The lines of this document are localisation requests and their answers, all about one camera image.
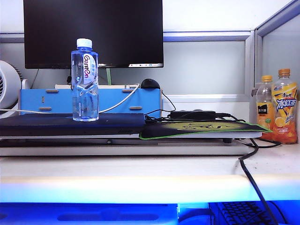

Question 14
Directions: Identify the clear mineral water bottle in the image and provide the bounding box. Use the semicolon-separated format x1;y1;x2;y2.
70;38;99;122

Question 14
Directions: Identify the dark closed laptop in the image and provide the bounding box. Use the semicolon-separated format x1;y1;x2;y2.
0;112;146;137

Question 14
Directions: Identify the small orange juice bottle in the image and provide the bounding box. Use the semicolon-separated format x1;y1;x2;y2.
255;75;275;139

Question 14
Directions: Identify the yellow-label iced tea bottle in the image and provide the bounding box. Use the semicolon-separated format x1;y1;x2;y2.
271;68;299;144

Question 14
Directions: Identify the black green-edged mouse pad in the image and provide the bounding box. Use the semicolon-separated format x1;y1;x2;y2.
139;119;274;140

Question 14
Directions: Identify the black computer mouse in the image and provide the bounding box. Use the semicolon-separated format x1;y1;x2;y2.
141;78;161;89

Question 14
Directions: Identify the black power adapter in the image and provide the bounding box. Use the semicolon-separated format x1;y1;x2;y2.
170;110;218;120

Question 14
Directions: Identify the white tray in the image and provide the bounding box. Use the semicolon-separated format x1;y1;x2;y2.
55;83;141;90

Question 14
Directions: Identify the silver adjustable desk riser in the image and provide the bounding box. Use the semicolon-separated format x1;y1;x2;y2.
0;130;263;157

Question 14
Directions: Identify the grey cubicle partition panel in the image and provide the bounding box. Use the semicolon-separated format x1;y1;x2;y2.
0;30;256;116
254;0;300;94

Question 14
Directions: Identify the black computer monitor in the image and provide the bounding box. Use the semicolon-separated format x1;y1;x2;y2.
23;0;164;69

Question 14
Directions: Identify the blue wooden monitor riser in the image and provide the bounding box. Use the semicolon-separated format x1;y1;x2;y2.
19;88;163;118

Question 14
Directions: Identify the black keyboard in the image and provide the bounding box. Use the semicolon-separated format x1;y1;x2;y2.
215;201;275;225

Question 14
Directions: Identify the white desk fan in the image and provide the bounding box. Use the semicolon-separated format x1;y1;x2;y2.
0;60;23;118

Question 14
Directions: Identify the thin black mouse cable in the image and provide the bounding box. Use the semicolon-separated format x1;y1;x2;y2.
144;89;177;123

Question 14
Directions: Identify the white cable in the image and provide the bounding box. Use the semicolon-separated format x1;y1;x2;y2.
0;83;141;114

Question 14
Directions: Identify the green monitor stand post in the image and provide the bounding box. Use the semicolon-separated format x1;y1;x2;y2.
105;67;113;85

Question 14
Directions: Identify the thin black monitor cable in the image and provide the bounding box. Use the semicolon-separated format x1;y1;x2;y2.
67;68;74;91

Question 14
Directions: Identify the thick black cable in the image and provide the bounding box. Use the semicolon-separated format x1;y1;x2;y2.
238;137;281;225

